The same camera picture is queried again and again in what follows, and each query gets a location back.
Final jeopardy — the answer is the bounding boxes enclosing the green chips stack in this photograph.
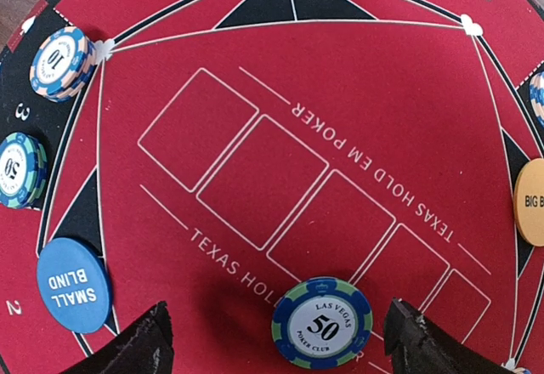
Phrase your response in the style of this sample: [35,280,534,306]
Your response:
[271,276,373,370]

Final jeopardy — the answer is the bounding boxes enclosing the round red black poker mat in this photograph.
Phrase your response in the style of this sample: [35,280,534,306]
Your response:
[1,0,543,373]

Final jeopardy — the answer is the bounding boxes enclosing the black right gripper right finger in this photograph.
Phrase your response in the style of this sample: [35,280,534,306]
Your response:
[383,298,506,374]

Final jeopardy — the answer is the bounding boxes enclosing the blue cream chips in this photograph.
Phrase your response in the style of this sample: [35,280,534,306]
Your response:
[29,26,97,103]

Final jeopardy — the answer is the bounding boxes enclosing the blue small blind button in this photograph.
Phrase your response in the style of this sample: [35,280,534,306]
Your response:
[37,237,113,334]

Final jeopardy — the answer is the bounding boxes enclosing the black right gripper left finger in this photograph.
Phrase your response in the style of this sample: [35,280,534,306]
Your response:
[65,301,174,374]

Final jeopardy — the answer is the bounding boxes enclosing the orange big blind button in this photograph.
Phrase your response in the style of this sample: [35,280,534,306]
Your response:
[513,158,544,247]

